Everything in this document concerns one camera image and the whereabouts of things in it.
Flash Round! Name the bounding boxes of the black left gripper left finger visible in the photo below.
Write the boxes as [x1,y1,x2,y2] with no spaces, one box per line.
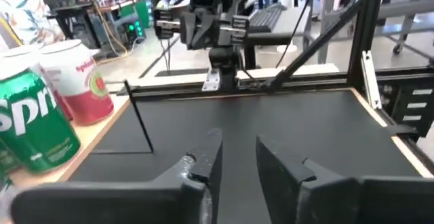
[9,128,224,224]

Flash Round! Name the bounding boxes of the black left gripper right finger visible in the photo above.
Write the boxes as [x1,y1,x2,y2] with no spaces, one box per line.
[256,134,434,224]

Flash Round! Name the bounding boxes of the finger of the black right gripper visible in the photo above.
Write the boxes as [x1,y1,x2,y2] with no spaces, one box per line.
[199,12,220,48]
[178,12,201,51]

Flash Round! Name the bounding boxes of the white Celsius can black lid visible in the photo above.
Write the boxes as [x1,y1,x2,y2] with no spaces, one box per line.
[0,178,18,223]

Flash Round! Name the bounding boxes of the green Sprite can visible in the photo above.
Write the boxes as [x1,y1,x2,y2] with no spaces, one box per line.
[0,69,81,174]
[0,138,21,174]

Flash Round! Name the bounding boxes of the wooden shelf with black legs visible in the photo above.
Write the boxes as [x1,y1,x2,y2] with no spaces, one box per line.
[0,79,155,189]

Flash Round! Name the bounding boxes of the dark keyboard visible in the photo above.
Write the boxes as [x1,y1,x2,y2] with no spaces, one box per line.
[249,3,289,34]

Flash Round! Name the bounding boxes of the grey desk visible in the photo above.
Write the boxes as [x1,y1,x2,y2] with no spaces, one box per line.
[243,5,315,71]

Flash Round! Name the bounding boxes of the black computer green lights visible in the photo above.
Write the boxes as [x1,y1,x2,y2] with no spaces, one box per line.
[124,19,146,44]

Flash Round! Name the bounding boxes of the black edge clamp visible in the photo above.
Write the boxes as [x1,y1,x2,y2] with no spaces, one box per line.
[385,124,418,137]

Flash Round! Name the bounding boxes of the black box white labels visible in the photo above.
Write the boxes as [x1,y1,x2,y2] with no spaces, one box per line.
[379,81,434,137]

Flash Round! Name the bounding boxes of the silver aluminium bar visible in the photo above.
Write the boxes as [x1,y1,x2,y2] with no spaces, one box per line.
[361,50,383,110]

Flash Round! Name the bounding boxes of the teal patterned banner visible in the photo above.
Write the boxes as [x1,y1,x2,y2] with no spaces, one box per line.
[0,0,66,50]

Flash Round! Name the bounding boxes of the yellow floor cable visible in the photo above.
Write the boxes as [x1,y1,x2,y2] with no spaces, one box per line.
[76,0,129,65]

